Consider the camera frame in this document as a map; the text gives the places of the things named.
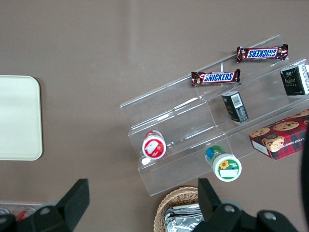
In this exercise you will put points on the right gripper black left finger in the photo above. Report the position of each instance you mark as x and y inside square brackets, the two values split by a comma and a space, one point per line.
[67, 205]

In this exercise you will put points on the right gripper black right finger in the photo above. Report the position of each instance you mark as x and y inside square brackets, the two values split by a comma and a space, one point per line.
[214, 207]

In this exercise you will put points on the small tan wicker basket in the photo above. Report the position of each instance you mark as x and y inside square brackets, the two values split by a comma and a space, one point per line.
[169, 200]

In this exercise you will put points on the cream plastic tray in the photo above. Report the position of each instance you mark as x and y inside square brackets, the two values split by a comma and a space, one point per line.
[19, 118]

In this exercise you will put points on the silver foil packet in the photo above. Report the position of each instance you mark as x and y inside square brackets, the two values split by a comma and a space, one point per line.
[183, 222]
[184, 208]

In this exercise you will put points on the green sunflower yogurt cup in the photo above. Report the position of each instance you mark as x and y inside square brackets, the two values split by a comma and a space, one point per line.
[224, 165]

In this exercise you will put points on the red drink can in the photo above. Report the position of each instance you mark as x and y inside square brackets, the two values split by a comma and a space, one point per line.
[23, 213]

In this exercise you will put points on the clear plastic bin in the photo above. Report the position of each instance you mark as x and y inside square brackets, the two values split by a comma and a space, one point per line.
[14, 206]

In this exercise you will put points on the red strawberry yogurt cup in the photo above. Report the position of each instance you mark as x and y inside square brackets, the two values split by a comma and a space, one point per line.
[154, 147]

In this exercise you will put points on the clear acrylic stepped shelf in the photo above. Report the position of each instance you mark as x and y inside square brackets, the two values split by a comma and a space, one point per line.
[188, 120]

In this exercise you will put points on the red tartan cookie box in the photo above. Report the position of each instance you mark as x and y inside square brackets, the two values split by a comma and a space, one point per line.
[281, 137]

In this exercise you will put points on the small black barcode carton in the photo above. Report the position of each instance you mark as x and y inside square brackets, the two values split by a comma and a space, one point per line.
[235, 107]

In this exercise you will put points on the Snickers chocolate bar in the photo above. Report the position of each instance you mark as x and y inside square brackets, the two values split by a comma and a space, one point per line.
[262, 53]
[216, 77]

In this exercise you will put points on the black carton with gold print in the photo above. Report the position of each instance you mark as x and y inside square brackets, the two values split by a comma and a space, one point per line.
[293, 81]

